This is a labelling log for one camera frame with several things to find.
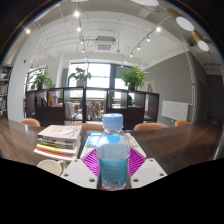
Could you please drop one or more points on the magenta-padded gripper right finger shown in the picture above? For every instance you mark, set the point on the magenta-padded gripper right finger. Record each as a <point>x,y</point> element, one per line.
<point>148,172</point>

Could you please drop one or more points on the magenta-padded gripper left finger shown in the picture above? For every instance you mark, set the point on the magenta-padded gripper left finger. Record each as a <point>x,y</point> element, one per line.
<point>78,172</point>

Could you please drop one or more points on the clear blue-capped water bottle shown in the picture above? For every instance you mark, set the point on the clear blue-capped water bottle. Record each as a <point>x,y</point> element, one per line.
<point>113,156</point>

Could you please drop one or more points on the cream ceramic cup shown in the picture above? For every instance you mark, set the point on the cream ceramic cup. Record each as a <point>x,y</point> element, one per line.
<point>50,166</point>

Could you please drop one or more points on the red-edged white book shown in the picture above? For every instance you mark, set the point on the red-edged white book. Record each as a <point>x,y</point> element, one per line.
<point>53,155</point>

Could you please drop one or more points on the yellow-edged book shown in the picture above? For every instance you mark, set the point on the yellow-edged book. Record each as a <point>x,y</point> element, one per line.
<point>56,149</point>

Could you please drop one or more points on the small blue book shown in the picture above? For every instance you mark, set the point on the small blue book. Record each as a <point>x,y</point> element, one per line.
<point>93,140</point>

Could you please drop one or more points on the dark striped book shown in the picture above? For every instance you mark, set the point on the dark striped book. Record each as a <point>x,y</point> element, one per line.
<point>58,141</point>

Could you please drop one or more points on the grey-white paperback book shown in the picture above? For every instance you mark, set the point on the grey-white paperback book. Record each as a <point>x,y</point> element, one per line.
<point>61,131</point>

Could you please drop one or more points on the orange chairs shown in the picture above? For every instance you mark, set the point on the orange chairs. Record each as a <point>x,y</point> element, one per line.
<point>148,126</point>

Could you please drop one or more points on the low dark shelf unit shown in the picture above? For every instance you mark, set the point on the low dark shelf unit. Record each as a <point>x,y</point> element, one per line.
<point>50,115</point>

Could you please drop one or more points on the spiky green potted plant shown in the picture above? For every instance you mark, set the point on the spiky green potted plant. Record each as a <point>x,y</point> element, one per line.
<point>133,77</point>

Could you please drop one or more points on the small-leaved potted plant white pot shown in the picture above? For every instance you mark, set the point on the small-leaved potted plant white pot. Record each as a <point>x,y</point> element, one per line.
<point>80,75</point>

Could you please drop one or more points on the bushy green potted plant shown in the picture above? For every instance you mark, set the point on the bushy green potted plant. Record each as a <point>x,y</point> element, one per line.
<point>41,80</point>

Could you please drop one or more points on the tall dark bookshelf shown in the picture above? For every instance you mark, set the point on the tall dark bookshelf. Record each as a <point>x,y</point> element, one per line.
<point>4,93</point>

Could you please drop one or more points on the red fire alarm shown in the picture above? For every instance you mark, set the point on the red fire alarm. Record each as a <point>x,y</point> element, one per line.
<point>24,61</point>

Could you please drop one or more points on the ceiling air conditioner unit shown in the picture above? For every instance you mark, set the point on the ceiling air conditioner unit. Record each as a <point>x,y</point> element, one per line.
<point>105,45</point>

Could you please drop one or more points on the round ceiling light panels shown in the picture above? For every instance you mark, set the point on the round ceiling light panels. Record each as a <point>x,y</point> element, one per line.
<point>185,24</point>

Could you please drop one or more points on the track spotlights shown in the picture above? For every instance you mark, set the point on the track spotlights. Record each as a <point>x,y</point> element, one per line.
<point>76,14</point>

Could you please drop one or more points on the white wall radiator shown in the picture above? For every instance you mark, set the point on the white wall radiator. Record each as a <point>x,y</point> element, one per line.
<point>175,110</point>

